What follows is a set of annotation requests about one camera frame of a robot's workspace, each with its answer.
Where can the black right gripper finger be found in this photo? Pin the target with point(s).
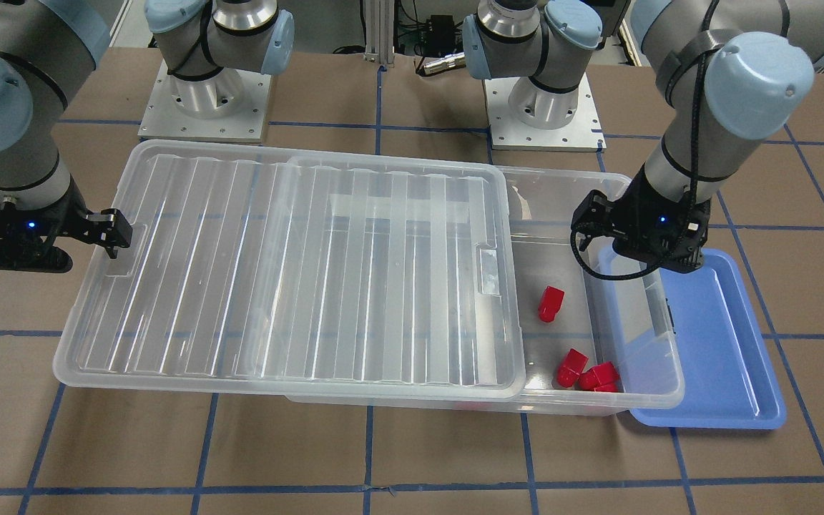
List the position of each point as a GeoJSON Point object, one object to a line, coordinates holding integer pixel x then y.
{"type": "Point", "coordinates": [111, 230]}

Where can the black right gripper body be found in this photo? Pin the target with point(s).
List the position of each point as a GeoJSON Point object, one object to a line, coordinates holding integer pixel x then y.
{"type": "Point", "coordinates": [71, 220]}

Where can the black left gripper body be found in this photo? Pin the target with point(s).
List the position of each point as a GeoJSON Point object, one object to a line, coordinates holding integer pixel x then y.
{"type": "Point", "coordinates": [628, 219]}

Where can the clear plastic box lid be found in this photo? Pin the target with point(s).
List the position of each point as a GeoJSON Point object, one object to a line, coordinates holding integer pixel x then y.
{"type": "Point", "coordinates": [302, 273]}

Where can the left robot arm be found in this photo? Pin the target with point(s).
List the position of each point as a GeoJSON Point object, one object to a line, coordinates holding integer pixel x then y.
{"type": "Point", "coordinates": [733, 71]}

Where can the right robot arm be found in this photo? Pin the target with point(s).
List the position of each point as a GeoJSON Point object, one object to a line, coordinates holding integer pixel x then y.
{"type": "Point", "coordinates": [48, 49]}

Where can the clear plastic storage box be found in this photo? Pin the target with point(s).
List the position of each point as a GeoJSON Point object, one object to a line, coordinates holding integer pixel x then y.
{"type": "Point", "coordinates": [561, 308]}

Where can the blue plastic tray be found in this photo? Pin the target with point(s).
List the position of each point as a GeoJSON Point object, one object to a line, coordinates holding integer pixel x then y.
{"type": "Point", "coordinates": [690, 348]}

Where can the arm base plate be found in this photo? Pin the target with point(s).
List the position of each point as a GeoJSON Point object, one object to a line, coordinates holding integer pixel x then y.
{"type": "Point", "coordinates": [522, 117]}
{"type": "Point", "coordinates": [230, 107]}

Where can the aluminium frame post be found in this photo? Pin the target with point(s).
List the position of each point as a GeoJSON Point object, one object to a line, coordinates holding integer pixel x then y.
{"type": "Point", "coordinates": [379, 29]}

